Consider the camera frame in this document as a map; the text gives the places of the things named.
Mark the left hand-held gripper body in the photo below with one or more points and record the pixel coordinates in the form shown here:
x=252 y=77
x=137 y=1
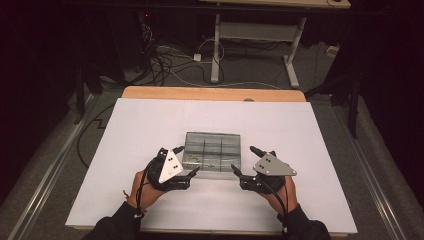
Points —
x=170 y=166

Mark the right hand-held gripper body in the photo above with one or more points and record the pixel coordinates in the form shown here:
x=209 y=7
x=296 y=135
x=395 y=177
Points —
x=271 y=166

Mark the clear plastic compartment box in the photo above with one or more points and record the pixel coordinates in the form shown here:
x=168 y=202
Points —
x=213 y=146

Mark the person's right hand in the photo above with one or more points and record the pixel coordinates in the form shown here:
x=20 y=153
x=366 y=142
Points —
x=283 y=200

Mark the person's left hand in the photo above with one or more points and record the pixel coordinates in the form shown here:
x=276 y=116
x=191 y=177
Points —
x=141 y=193

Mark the white table cover sheet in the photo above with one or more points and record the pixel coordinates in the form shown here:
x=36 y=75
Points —
x=266 y=133

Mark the white power adapter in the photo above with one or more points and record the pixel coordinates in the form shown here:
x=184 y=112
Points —
x=197 y=57

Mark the black metal stand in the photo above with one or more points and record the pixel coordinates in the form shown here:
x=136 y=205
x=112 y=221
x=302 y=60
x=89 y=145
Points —
x=353 y=103
x=80 y=96

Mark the white power strip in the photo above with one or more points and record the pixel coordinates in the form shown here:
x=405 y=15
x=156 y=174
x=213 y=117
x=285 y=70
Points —
x=332 y=50

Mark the metal floor rail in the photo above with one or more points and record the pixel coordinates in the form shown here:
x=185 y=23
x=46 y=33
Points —
x=373 y=186
x=46 y=176

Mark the white metal table frame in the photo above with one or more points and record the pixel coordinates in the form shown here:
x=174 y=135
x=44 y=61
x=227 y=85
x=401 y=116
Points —
x=256 y=31

